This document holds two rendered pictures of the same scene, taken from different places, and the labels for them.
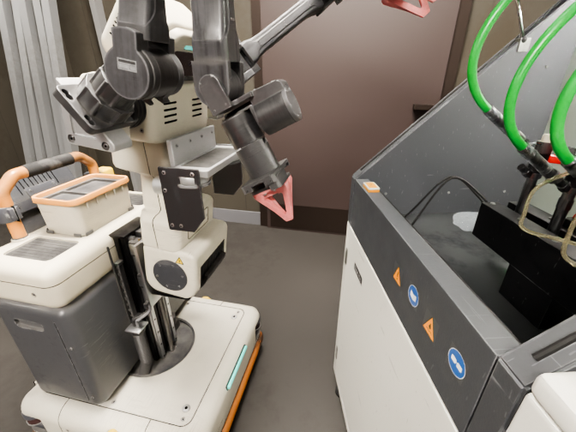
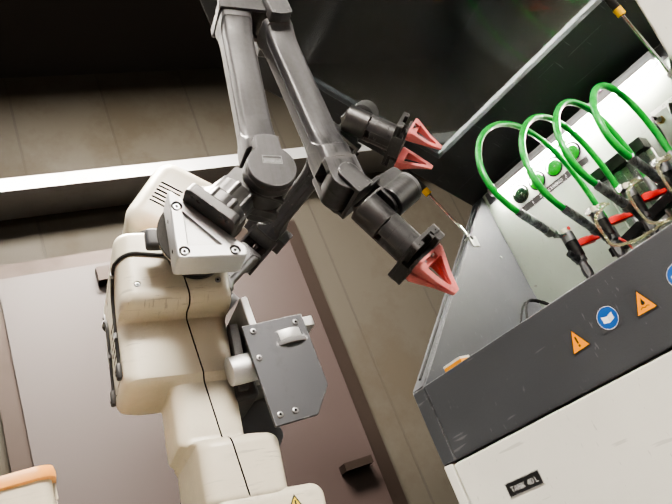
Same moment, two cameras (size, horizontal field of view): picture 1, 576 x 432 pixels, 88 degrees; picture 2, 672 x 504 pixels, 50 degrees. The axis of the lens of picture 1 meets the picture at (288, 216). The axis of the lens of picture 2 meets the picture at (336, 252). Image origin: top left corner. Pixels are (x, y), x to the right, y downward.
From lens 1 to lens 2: 1.05 m
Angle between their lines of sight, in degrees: 64
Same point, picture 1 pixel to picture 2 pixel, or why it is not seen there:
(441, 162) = not seen: hidden behind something
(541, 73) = (501, 262)
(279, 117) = (410, 188)
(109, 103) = (237, 204)
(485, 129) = (500, 313)
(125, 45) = (269, 146)
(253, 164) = (406, 230)
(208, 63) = (340, 157)
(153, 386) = not seen: outside the picture
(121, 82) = (267, 173)
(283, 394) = not seen: outside the picture
